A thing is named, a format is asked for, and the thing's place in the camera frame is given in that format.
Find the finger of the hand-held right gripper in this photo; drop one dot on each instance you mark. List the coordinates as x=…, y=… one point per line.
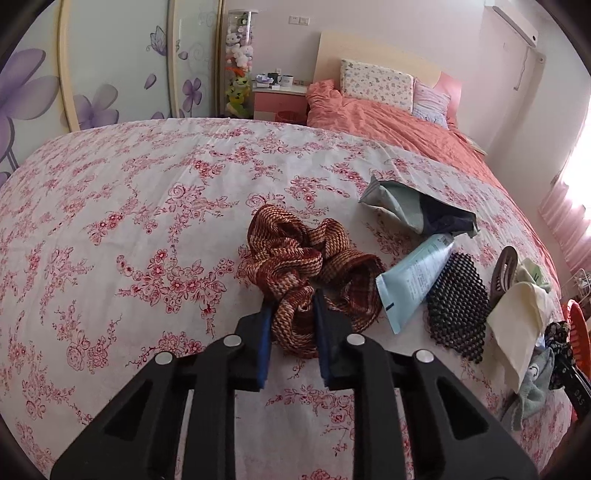
x=579, y=392

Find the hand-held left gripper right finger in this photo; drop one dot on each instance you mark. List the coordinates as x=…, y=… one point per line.
x=322, y=341

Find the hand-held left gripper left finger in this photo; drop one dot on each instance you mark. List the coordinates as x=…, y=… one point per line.
x=264, y=341

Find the pale green sock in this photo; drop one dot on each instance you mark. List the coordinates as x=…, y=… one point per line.
x=531, y=387

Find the orange plastic basket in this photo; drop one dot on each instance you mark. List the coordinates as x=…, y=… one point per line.
x=581, y=323

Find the brown checked scrunchie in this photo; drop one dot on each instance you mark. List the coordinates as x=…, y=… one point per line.
x=286, y=258

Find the black honeycomb mesh mat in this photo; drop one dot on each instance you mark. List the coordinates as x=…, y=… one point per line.
x=457, y=304

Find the dark patterned cloth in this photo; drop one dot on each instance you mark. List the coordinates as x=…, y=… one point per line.
x=556, y=341

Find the cream cloth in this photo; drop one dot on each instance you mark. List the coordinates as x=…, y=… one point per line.
x=517, y=323

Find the light blue cream tube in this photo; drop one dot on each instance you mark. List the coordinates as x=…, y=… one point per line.
x=411, y=281

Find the pale green white cloth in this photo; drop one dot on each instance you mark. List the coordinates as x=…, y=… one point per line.
x=535, y=274

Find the brown hair clip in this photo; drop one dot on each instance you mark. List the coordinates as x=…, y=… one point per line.
x=501, y=274

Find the green and navy foil pouch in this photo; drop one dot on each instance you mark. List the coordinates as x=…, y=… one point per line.
x=397, y=203

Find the pink curtain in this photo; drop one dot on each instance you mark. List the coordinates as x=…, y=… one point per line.
x=568, y=221

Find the red floral blanket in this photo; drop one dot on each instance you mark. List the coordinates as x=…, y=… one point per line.
x=115, y=207

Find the orange waste bin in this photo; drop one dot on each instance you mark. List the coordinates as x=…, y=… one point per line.
x=291, y=116

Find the orange duvet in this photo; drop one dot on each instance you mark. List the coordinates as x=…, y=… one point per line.
x=392, y=124

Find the pink and white nightstand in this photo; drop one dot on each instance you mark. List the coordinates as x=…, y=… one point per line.
x=277, y=104

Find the beige bedside table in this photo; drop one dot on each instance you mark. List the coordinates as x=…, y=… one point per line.
x=475, y=145

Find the white mug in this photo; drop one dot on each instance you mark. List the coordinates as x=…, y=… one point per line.
x=286, y=81

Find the pink striped pillow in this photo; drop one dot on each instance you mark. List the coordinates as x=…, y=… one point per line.
x=431, y=104

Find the floral pillow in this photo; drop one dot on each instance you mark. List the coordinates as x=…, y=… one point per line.
x=376, y=85

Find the black mug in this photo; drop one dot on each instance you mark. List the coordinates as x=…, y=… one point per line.
x=273, y=78

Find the clear tube of plush toys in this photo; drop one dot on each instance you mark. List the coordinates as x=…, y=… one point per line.
x=240, y=55

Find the cream and pink headboard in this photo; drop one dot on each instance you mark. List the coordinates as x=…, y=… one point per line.
x=369, y=50

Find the flower-printed wardrobe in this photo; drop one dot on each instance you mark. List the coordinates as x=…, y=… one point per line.
x=115, y=55

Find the white air conditioner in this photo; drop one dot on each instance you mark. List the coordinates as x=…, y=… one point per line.
x=512, y=23

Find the white wall switch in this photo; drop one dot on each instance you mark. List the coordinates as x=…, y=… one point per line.
x=295, y=20

